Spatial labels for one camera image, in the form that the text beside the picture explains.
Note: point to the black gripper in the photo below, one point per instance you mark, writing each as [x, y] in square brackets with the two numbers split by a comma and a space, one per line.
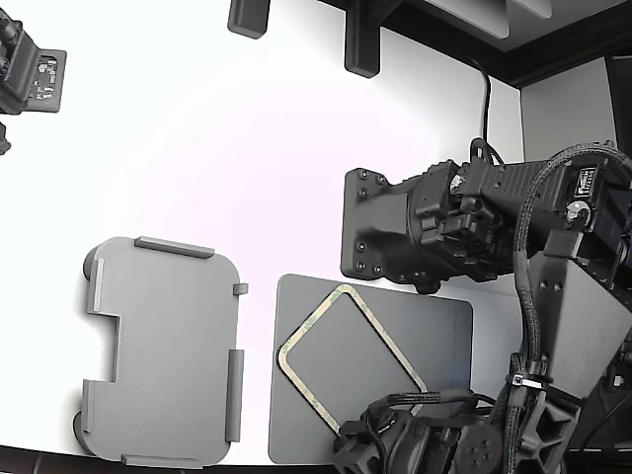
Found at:
[419, 444]

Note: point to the beige adhesive frame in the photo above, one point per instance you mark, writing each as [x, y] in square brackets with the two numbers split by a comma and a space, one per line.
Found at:
[310, 320]

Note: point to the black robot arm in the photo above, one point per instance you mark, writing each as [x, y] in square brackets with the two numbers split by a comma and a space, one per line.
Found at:
[385, 222]

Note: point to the gray 3D-printed box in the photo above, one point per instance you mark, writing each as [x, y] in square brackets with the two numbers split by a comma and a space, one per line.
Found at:
[168, 336]

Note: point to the dark gray flat plate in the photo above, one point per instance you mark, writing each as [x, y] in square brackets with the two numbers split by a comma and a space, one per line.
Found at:
[429, 336]

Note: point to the small black clamp piece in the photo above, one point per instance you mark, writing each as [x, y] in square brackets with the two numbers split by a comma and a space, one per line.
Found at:
[3, 140]

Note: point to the tall black bracket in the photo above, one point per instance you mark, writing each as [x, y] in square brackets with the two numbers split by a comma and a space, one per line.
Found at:
[363, 44]

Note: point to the black shelf frame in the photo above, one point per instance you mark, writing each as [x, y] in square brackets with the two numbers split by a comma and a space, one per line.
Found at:
[543, 54]

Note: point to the small black bracket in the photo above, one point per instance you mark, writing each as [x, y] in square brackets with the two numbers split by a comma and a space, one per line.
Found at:
[248, 17]

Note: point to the black camera with circuit board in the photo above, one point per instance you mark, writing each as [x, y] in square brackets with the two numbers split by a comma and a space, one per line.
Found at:
[24, 79]

